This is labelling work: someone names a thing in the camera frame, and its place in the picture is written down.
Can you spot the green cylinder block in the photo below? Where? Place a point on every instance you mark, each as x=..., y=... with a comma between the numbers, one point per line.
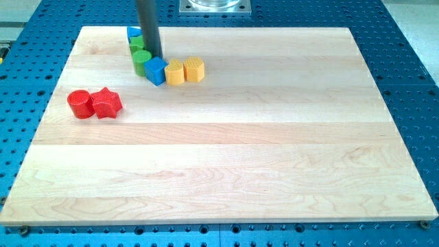
x=139, y=58

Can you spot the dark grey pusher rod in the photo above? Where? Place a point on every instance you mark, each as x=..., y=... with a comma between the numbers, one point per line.
x=148, y=21

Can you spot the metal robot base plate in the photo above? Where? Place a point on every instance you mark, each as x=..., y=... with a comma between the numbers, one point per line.
x=194, y=7

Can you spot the light wooden board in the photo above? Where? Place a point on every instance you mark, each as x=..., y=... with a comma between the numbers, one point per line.
x=288, y=125

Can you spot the yellow heart block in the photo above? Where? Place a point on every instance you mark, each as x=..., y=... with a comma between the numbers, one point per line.
x=174, y=72

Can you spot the blue block behind star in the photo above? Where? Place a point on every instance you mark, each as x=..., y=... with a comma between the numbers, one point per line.
x=132, y=32

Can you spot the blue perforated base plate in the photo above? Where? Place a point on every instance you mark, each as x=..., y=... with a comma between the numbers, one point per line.
x=35, y=62

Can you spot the red cylinder block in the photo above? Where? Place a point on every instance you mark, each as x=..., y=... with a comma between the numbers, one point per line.
x=81, y=104

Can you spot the yellow hexagon block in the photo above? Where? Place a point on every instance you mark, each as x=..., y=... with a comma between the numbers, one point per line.
x=194, y=69

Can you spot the green star block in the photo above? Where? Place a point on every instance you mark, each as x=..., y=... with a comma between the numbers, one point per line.
x=136, y=44

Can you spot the red star block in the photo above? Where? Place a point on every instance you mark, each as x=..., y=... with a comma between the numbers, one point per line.
x=106, y=103

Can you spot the blue cube block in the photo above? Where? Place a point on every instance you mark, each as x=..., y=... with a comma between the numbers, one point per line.
x=155, y=70

